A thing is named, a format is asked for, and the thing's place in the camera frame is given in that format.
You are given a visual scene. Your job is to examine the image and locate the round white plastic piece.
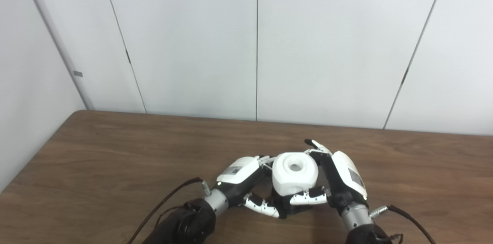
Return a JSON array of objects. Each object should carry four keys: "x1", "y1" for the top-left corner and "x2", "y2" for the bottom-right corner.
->
[{"x1": 272, "y1": 152, "x2": 319, "y2": 196}]

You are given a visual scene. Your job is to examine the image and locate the black flanged holder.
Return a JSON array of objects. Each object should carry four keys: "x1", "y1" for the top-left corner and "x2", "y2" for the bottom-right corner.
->
[{"x1": 272, "y1": 188, "x2": 314, "y2": 219}]

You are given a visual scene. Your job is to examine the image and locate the right wrist dark cable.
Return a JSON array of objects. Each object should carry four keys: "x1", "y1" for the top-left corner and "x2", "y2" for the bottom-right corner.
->
[{"x1": 370, "y1": 205, "x2": 438, "y2": 244}]

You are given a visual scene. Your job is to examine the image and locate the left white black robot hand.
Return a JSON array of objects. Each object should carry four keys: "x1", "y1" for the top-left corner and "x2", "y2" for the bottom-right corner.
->
[{"x1": 216, "y1": 155, "x2": 280, "y2": 219}]

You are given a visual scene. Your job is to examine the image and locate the wrist dark cable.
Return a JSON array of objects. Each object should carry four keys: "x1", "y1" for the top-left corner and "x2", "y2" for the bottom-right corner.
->
[
  {"x1": 370, "y1": 205, "x2": 438, "y2": 244},
  {"x1": 127, "y1": 177, "x2": 211, "y2": 244}
]

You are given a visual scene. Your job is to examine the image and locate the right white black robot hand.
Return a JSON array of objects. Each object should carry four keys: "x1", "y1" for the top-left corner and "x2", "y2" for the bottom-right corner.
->
[{"x1": 290, "y1": 139, "x2": 368, "y2": 210}]

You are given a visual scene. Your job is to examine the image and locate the left wrist dark cable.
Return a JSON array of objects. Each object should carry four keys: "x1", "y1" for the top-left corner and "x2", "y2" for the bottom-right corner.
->
[{"x1": 127, "y1": 177, "x2": 211, "y2": 244}]

